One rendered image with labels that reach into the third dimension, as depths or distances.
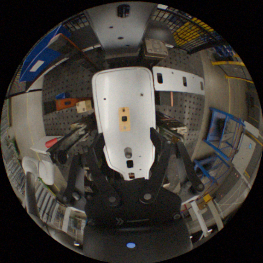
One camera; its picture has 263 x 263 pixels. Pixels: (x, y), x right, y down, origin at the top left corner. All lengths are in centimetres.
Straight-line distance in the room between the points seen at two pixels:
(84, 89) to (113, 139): 45
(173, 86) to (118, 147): 33
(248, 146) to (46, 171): 849
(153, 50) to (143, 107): 22
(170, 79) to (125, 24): 27
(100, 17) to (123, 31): 8
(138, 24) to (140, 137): 38
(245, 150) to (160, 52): 787
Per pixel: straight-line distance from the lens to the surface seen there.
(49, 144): 32
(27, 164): 87
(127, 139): 36
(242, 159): 811
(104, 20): 22
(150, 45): 34
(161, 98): 37
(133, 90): 32
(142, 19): 23
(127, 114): 31
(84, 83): 70
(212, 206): 775
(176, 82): 39
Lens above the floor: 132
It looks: 68 degrees down
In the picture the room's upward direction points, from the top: 167 degrees clockwise
